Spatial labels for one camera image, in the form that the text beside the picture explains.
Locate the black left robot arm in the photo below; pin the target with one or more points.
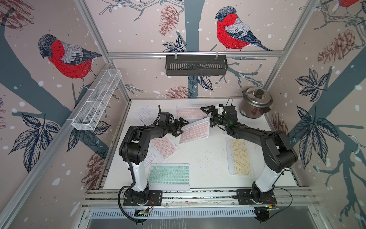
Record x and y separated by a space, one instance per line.
134 150

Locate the black hanging wire basket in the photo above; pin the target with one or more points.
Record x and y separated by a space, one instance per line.
196 65

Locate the steel rice cooker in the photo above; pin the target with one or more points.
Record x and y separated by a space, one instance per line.
255 102

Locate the aluminium frame rail base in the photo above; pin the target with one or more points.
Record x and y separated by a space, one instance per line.
199 198

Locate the white keyboard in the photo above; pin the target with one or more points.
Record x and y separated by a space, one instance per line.
145 116

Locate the white wire mesh basket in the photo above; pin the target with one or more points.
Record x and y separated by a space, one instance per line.
93 109

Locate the green keyboard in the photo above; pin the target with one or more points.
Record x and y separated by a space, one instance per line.
169 177

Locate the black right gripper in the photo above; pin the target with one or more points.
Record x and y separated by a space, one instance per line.
213 109

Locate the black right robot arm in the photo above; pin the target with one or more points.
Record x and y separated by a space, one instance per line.
277 151

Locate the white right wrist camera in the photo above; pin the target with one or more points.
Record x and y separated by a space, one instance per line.
220 108

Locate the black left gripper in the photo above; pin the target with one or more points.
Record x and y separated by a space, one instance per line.
178 127

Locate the pink keyboard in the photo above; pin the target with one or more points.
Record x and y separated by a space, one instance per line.
195 131
190 112
162 148

